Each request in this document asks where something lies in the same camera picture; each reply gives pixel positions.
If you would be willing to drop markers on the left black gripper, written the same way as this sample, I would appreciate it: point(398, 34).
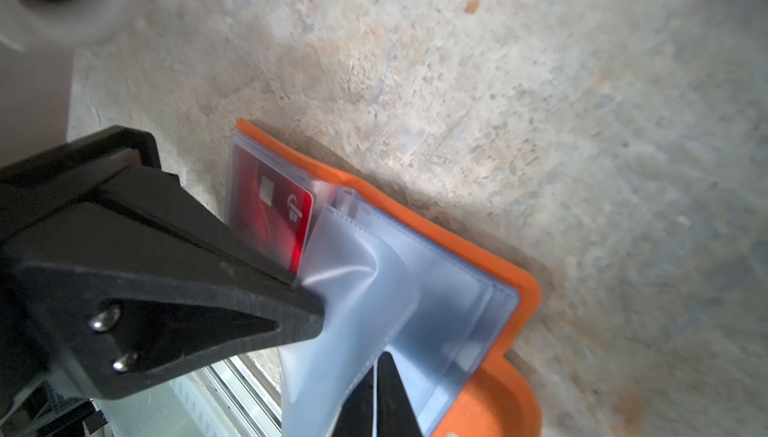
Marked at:
point(115, 280)

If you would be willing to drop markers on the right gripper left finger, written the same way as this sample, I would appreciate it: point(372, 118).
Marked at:
point(356, 418)

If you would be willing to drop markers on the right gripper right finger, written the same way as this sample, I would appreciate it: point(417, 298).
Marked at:
point(394, 414)

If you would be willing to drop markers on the orange leather card holder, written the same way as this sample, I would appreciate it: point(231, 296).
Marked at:
point(392, 281)

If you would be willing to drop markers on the aluminium mounting rail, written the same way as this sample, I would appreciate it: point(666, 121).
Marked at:
point(228, 398)

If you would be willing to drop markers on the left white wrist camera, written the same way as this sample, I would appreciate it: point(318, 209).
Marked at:
point(38, 41)

